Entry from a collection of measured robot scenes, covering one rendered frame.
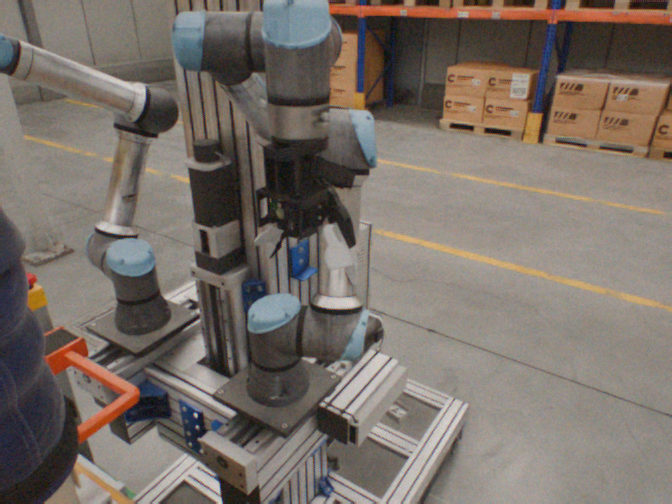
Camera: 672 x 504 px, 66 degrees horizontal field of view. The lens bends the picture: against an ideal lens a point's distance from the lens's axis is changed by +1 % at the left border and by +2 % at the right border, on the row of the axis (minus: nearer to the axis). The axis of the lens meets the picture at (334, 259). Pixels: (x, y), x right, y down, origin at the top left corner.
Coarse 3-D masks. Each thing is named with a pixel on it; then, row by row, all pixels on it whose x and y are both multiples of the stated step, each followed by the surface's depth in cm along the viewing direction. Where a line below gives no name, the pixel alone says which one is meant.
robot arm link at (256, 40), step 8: (256, 16) 66; (256, 24) 66; (336, 24) 68; (256, 32) 66; (336, 32) 66; (256, 40) 66; (336, 40) 65; (256, 48) 66; (336, 48) 65; (256, 56) 67; (336, 56) 67; (256, 64) 68; (264, 64) 68; (264, 72) 70
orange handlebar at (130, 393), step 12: (72, 360) 109; (84, 360) 108; (84, 372) 107; (96, 372) 105; (108, 372) 105; (108, 384) 103; (120, 384) 102; (132, 384) 102; (132, 396) 99; (108, 408) 96; (120, 408) 97; (96, 420) 94; (108, 420) 95; (84, 432) 91
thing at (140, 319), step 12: (120, 300) 140; (144, 300) 140; (156, 300) 143; (120, 312) 141; (132, 312) 140; (144, 312) 141; (156, 312) 143; (168, 312) 147; (120, 324) 142; (132, 324) 141; (144, 324) 142; (156, 324) 143
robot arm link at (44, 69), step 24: (0, 48) 100; (24, 48) 105; (0, 72) 105; (24, 72) 106; (48, 72) 109; (72, 72) 112; (96, 72) 117; (72, 96) 116; (96, 96) 117; (120, 96) 120; (144, 96) 123; (168, 96) 131; (144, 120) 126; (168, 120) 131
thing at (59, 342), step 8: (56, 328) 116; (48, 336) 113; (56, 336) 113; (64, 336) 113; (72, 336) 113; (48, 344) 111; (56, 344) 111; (64, 344) 111; (72, 344) 111; (80, 344) 113; (48, 352) 108; (56, 352) 108; (64, 352) 110; (80, 352) 113; (48, 360) 107; (56, 360) 109; (56, 368) 109; (64, 368) 111
